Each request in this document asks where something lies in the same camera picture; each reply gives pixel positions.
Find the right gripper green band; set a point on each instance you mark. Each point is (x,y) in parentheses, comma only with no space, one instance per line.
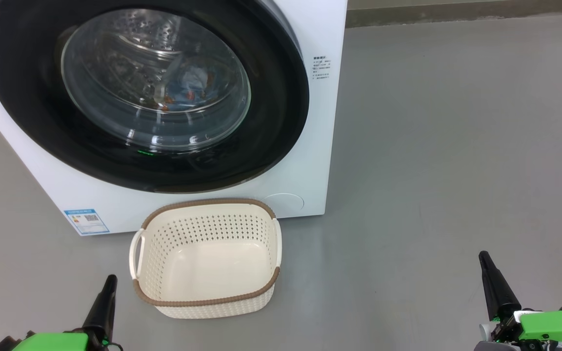
(554,325)

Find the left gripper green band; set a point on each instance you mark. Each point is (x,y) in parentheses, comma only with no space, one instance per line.
(51,342)

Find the round dark glass washer door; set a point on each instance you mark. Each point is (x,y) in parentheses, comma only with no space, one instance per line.
(27,97)

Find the blue cartoon print garment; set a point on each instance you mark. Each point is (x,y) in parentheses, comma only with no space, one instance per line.
(188,83)

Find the cream basket with brown rim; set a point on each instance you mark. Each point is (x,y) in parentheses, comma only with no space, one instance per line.
(212,263)

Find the white front-load washing machine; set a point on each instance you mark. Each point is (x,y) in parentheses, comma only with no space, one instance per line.
(320,146)

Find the blue energy label sticker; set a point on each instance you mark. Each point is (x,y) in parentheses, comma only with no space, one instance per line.
(86,222)

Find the round white filter cover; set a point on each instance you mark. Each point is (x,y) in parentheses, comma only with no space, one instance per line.
(284,205)

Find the perforated steel drum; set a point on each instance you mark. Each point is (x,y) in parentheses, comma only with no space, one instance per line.
(130,48)

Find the black text notice sticker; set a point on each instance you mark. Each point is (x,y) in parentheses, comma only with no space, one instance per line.
(321,68)

